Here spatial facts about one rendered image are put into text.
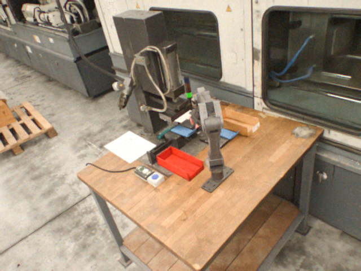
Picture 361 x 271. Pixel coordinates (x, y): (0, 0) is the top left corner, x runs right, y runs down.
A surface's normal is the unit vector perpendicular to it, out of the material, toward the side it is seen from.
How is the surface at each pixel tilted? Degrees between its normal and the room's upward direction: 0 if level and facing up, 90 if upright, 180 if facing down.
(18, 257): 0
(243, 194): 0
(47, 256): 0
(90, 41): 90
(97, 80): 90
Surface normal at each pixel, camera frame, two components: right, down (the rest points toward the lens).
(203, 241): -0.16, -0.80
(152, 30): 0.71, 0.31
